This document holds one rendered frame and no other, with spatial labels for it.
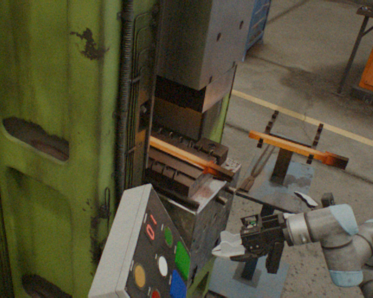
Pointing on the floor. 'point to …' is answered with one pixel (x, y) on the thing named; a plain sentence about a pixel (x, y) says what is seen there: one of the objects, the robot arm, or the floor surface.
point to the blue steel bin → (257, 23)
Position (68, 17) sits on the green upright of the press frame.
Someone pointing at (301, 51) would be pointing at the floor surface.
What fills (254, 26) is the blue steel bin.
